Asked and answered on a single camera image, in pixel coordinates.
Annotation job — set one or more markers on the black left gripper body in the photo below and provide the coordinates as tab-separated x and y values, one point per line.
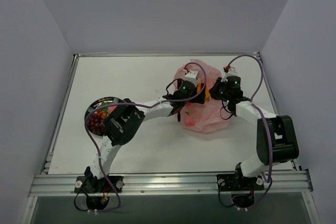
197	97

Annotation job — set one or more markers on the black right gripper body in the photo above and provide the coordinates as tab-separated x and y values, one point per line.
217	92

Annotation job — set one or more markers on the orange fake fruit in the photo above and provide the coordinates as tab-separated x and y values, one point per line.
206	91

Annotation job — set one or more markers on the pink plastic bag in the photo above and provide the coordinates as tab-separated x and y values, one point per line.
208	117

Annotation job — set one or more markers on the red fake cherry tomatoes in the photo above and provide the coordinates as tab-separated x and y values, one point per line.
104	112

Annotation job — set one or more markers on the dark red fake grapes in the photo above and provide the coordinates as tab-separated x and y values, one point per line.
96	124

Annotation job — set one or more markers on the pink fake peach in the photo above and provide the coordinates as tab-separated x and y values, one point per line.
111	109

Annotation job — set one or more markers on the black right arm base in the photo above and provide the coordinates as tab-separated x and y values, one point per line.
242	188

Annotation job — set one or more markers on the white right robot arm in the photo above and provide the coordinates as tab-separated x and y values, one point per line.
276	140

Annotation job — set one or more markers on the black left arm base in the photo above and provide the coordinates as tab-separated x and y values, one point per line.
96	191

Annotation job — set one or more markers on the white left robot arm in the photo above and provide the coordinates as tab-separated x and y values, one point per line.
113	124

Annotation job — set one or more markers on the black rimmed round plate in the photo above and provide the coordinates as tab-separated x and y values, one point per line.
101	102

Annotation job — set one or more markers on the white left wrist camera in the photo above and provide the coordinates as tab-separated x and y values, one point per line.
191	76

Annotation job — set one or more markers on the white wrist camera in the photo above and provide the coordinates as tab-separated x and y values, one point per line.
229	71
191	76

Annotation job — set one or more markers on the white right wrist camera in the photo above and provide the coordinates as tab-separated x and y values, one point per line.
229	71

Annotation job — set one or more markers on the aluminium front rail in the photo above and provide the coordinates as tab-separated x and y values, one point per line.
283	181

